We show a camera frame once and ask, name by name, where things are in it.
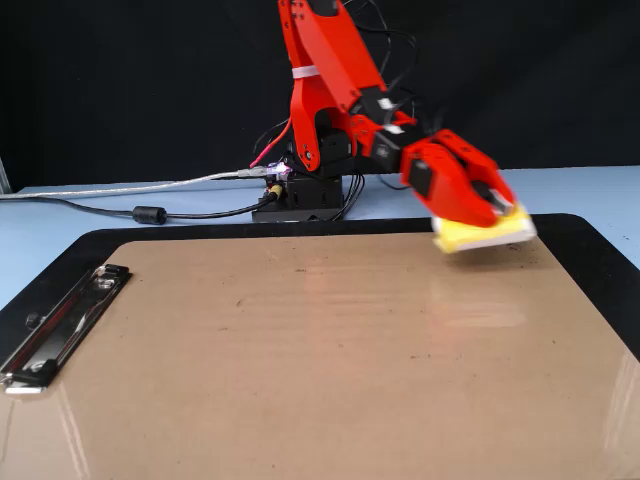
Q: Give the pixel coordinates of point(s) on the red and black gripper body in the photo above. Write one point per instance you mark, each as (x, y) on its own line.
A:
(420, 175)

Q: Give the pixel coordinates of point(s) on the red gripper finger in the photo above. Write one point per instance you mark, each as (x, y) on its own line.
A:
(475, 160)
(460, 200)

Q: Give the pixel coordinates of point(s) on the yellow sponge with black knob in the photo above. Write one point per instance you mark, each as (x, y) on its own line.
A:
(480, 237)

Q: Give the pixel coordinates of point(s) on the black rectangular desk mat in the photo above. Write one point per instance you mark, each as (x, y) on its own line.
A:
(590, 240)

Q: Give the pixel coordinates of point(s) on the brown hardboard clipboard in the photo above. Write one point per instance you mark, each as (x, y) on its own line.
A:
(300, 400)

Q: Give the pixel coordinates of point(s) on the black backdrop cloth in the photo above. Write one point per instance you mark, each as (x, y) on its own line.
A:
(100, 75)

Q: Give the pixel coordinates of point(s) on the silver metal clipboard clip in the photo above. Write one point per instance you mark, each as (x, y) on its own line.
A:
(60, 330)

